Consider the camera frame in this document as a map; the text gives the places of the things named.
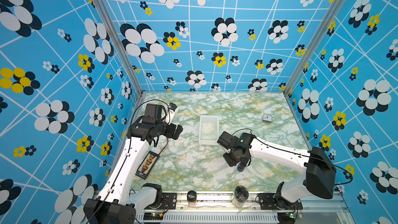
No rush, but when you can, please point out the blue black stapler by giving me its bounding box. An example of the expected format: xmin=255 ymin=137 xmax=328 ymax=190
xmin=237 ymin=157 xmax=251 ymax=172

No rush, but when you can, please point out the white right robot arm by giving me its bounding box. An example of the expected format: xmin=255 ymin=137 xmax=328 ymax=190
xmin=217 ymin=132 xmax=337 ymax=210

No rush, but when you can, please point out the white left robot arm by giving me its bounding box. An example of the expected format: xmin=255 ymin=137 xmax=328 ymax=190
xmin=84 ymin=100 xmax=183 ymax=224

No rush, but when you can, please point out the white plastic bin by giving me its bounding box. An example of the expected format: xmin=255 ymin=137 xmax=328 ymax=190
xmin=199 ymin=115 xmax=220 ymax=145

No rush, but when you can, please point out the small grey square box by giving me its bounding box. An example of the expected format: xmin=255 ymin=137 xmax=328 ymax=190
xmin=262 ymin=114 xmax=272 ymax=122

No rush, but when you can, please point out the clear plastic cup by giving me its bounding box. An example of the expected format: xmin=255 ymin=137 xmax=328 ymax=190
xmin=231 ymin=186 xmax=249 ymax=208

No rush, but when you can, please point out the black round cap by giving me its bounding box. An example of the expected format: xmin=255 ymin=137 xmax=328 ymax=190
xmin=187 ymin=190 xmax=197 ymax=203

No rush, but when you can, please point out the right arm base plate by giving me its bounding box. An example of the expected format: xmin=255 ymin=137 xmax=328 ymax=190
xmin=255 ymin=193 xmax=303 ymax=211

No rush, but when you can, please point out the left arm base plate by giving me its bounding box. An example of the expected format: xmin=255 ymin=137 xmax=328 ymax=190
xmin=145 ymin=192 xmax=177 ymax=211

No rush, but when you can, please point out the aluminium front rail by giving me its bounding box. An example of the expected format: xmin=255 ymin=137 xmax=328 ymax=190
xmin=127 ymin=190 xmax=354 ymax=224

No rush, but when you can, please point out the aluminium corner post left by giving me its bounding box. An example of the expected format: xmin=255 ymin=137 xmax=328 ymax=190
xmin=94 ymin=0 xmax=143 ymax=98

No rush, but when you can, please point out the aluminium corner post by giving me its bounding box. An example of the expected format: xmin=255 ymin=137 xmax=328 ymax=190
xmin=94 ymin=0 xmax=143 ymax=98
xmin=284 ymin=0 xmax=346 ymax=97

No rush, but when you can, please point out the aluminium corner post right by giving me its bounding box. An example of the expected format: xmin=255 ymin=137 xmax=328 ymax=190
xmin=284 ymin=0 xmax=346 ymax=97

